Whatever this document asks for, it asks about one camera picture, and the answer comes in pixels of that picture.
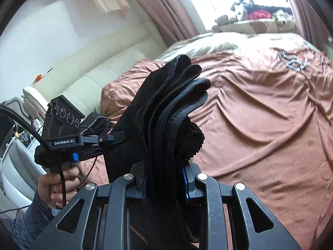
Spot silver metal clip hanger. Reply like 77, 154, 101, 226
280, 51, 309, 71

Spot cream duvet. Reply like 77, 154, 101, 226
156, 32, 309, 63

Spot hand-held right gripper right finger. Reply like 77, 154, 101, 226
181, 162, 302, 250

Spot black cable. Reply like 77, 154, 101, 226
0, 104, 68, 209

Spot white plush toy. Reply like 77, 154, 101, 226
215, 2, 248, 27

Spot person's left hand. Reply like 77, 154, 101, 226
38, 165, 84, 210

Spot pink curtain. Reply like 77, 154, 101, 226
130, 0, 210, 49
282, 0, 329, 49

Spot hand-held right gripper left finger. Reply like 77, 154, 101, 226
34, 161, 147, 250

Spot floral pillow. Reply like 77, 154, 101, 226
211, 18, 297, 34

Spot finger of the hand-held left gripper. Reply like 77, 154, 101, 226
99, 131, 126, 145

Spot black pants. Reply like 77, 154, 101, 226
83, 54, 212, 250

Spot red cloth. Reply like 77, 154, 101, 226
247, 10, 275, 21

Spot person's left forearm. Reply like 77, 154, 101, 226
5, 191, 56, 250

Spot cream padded headboard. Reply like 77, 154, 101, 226
34, 22, 171, 116

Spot white bedside cabinet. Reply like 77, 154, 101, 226
0, 96, 51, 215

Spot pink blanket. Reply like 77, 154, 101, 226
78, 45, 333, 250

